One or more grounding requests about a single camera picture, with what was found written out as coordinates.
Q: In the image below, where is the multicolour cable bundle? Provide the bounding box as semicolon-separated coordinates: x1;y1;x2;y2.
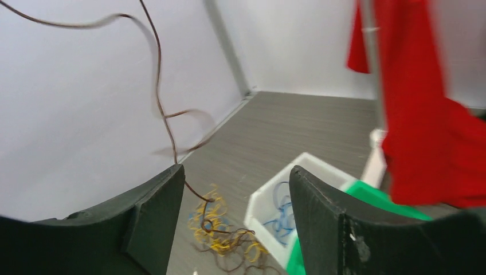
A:
187;184;282;275

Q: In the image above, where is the blue cable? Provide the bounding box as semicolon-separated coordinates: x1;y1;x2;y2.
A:
262;181;295;246

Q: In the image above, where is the white plastic bin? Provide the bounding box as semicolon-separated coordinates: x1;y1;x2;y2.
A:
244;152;357;270

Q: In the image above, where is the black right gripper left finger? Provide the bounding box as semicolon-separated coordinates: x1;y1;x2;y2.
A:
1;164;185;274

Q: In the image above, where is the green plastic bin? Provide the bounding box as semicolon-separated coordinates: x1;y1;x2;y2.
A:
286;180;432;275

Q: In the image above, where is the red t-shirt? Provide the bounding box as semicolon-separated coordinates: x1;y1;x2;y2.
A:
346;0;486;209

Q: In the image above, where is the metal clothes stand pole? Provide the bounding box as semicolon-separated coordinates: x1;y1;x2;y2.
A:
359;0;387;189

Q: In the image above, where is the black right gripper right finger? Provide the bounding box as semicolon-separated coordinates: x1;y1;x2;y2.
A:
289;166;485;274

